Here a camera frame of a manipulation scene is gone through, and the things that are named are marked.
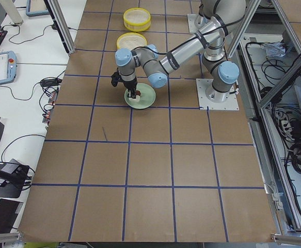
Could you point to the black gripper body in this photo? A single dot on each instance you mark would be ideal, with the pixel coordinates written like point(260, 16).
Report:
point(130, 84)

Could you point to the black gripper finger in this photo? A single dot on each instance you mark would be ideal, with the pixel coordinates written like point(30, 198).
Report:
point(132, 93)

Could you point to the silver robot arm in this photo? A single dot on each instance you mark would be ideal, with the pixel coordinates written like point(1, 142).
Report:
point(215, 21)

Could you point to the near yellow bamboo steamer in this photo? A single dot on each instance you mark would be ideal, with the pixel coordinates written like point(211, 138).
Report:
point(131, 41)

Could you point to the yellow bamboo steamer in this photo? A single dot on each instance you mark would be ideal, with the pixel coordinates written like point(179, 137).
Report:
point(137, 19)
point(131, 41)

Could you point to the far yellow bamboo steamer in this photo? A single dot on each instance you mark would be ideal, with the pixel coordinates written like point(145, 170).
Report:
point(137, 19)

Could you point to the green round plate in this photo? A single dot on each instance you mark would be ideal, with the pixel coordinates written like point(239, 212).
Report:
point(148, 97)

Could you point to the black power adapter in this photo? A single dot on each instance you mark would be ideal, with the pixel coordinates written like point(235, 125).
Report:
point(50, 82)

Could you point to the blue teach pendant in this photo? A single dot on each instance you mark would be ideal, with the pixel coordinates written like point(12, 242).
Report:
point(8, 67)
point(36, 8)

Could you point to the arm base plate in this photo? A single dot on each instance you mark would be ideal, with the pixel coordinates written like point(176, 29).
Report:
point(210, 99)
point(195, 22)

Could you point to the aluminium frame post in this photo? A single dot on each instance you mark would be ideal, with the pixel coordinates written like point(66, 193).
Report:
point(61, 25)

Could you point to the black camera stand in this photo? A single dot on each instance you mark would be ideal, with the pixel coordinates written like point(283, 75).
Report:
point(13, 177)

